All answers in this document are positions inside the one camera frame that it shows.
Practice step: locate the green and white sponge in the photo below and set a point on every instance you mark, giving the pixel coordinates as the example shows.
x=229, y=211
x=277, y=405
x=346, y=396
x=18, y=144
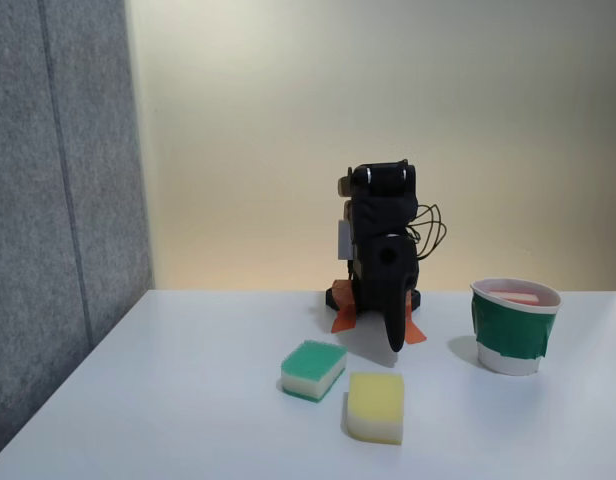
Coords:
x=313, y=362

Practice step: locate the white cup with green tape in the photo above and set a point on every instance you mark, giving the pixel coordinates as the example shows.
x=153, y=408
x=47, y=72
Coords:
x=513, y=330

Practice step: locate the yellow and white sponge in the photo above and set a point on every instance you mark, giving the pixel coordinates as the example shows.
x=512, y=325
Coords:
x=375, y=405

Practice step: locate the white wall socket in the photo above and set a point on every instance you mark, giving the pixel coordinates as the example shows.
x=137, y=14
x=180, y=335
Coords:
x=344, y=242

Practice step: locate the grey felt partition panel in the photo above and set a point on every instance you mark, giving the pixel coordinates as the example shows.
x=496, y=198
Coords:
x=48, y=225

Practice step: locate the red and white sponge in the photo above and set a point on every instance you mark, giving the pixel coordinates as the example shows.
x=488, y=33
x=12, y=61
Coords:
x=515, y=296

